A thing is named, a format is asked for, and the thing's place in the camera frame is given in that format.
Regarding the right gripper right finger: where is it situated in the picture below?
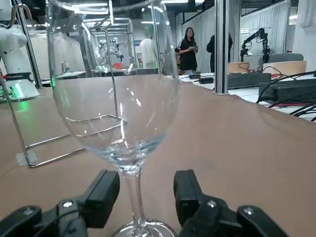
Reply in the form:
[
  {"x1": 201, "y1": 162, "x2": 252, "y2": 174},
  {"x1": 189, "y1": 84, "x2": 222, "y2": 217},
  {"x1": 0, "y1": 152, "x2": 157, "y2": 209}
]
[{"x1": 173, "y1": 169, "x2": 289, "y2": 237}]

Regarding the ribbed black power brick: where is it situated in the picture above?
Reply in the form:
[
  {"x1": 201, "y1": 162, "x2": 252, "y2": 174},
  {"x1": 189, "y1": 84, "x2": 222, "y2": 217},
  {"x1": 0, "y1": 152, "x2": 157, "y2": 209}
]
[
  {"x1": 227, "y1": 73, "x2": 272, "y2": 89},
  {"x1": 258, "y1": 78, "x2": 316, "y2": 102}
]

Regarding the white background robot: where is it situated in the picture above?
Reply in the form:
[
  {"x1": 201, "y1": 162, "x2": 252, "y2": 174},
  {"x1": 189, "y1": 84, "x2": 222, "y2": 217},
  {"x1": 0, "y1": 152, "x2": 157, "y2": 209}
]
[{"x1": 97, "y1": 37, "x2": 124, "y2": 65}]

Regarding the clear glass goblet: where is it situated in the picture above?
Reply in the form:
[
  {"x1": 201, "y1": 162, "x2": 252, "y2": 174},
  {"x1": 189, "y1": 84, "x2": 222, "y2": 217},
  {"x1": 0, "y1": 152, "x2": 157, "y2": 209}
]
[{"x1": 46, "y1": 0, "x2": 181, "y2": 237}]

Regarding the wire goblet holder rack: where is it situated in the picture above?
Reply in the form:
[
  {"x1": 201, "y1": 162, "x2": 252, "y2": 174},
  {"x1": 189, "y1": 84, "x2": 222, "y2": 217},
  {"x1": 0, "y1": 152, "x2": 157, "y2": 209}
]
[{"x1": 0, "y1": 0, "x2": 128, "y2": 169}]

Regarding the person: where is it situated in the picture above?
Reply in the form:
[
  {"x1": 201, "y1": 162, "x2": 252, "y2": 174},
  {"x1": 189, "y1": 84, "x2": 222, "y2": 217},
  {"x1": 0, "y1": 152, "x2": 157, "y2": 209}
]
[
  {"x1": 206, "y1": 32, "x2": 234, "y2": 74},
  {"x1": 177, "y1": 27, "x2": 199, "y2": 75},
  {"x1": 139, "y1": 37, "x2": 160, "y2": 70}
]

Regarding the clear tape patch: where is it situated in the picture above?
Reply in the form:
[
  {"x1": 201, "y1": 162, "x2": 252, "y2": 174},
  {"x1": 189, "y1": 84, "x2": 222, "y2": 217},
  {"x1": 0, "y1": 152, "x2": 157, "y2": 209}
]
[{"x1": 15, "y1": 151, "x2": 38, "y2": 166}]

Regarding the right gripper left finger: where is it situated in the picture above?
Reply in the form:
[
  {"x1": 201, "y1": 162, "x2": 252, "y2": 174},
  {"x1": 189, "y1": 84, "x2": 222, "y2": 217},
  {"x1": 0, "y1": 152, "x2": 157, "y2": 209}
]
[{"x1": 0, "y1": 169, "x2": 121, "y2": 237}]

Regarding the aluminium frame post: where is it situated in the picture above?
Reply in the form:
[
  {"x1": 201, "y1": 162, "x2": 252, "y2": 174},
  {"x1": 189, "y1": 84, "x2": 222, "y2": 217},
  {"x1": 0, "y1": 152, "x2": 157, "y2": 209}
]
[{"x1": 14, "y1": 4, "x2": 43, "y2": 89}]

